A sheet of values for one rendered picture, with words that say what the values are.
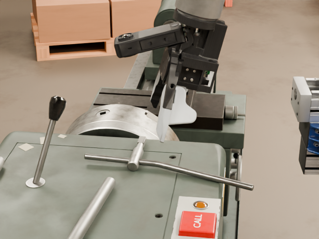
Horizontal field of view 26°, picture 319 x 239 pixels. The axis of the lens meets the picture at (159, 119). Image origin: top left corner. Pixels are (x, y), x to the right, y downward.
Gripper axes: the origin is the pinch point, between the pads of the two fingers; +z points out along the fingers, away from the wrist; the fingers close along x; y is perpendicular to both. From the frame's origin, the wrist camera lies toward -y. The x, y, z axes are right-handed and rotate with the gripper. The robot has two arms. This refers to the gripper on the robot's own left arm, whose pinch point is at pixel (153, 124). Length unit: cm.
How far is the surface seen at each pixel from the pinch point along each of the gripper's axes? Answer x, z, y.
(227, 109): 99, 30, 40
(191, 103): 92, 28, 26
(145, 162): 13.0, 13.6, 2.7
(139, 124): 37.8, 16.0, 3.5
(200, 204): -0.7, 13.0, 11.8
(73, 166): 15.1, 18.2, -10.5
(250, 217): 180, 111, 90
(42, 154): 10.9, 14.8, -16.9
